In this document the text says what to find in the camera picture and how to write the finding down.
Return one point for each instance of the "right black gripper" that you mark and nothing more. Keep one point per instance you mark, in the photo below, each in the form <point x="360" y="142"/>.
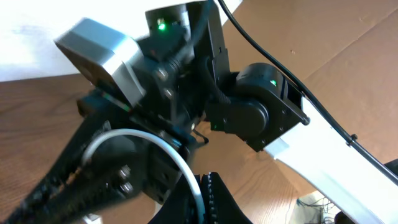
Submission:
<point x="117" y="171"/>

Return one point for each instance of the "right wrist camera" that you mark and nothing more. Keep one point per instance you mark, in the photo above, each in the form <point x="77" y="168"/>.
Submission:
<point x="101" y="53"/>

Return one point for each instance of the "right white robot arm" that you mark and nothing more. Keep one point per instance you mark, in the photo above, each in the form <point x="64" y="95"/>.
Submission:
<point x="185" y="72"/>

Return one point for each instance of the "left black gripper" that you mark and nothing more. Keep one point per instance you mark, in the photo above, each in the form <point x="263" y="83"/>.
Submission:
<point x="213" y="203"/>

